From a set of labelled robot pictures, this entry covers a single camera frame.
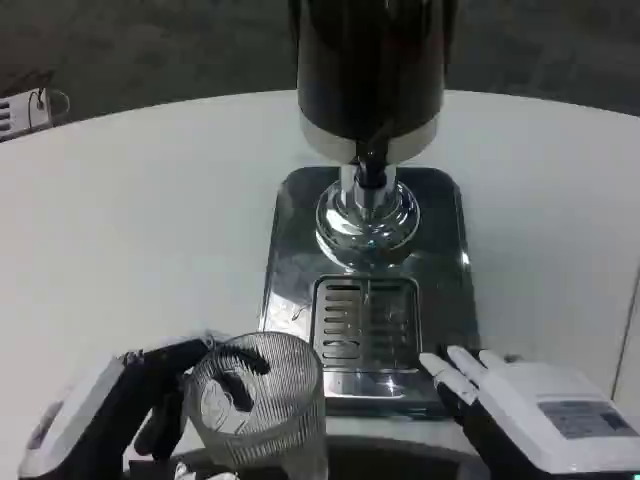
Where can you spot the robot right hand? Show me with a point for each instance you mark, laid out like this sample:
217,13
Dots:
525,415

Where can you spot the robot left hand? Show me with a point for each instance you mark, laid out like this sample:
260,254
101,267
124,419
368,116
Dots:
107,395

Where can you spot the clear ribbed glass cup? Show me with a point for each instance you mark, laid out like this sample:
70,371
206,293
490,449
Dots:
260,400

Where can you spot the steel drip grid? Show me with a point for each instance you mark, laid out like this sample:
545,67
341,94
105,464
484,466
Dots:
365,322

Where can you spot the steel drip tray base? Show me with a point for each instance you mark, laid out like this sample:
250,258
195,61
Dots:
370,280

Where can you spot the black drink dispenser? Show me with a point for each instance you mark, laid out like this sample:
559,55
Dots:
367,100

